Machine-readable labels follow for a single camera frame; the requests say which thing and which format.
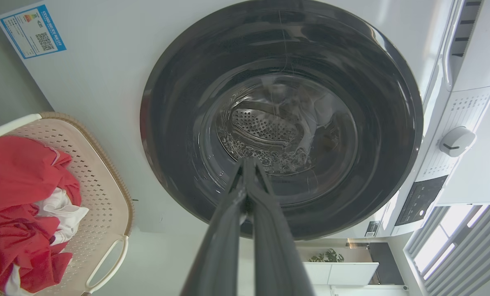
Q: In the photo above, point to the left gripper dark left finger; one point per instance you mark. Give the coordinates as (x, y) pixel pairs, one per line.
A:
(220, 246)

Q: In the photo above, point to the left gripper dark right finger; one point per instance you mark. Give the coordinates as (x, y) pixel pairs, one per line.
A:
(273, 246)

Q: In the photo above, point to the beige perforated laundry basket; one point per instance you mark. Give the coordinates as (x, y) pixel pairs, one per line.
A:
(101, 185)

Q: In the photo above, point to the green potted plant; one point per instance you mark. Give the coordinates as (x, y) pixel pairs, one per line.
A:
(327, 257)

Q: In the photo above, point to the white low cabinet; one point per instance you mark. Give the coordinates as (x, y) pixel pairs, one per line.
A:
(339, 273)

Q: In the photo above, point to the small text sticker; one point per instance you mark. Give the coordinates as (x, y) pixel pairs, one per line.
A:
(372, 229)

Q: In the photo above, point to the dark tall cabinet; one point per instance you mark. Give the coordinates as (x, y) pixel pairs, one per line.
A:
(386, 263)

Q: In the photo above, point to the round black washer door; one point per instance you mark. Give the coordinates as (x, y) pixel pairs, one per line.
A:
(179, 123)

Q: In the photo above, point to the black washer display panel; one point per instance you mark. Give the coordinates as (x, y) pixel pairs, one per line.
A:
(419, 201)

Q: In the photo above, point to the white garment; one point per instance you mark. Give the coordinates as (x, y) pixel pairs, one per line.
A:
(66, 211)

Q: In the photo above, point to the grey slatted window blind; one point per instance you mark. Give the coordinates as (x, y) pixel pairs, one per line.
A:
(466, 255)

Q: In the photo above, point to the white washer control knob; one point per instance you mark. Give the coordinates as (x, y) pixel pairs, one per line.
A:
(457, 142)

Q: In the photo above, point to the white front-load washing machine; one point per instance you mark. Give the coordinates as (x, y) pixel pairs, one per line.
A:
(105, 61)

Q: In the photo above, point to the red garment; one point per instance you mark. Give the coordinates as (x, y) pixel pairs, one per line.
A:
(14, 172)

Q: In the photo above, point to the white detergent drawer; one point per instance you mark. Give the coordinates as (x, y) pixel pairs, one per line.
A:
(483, 53)

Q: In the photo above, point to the blue energy label sticker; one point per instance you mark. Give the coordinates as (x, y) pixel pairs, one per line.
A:
(31, 31)

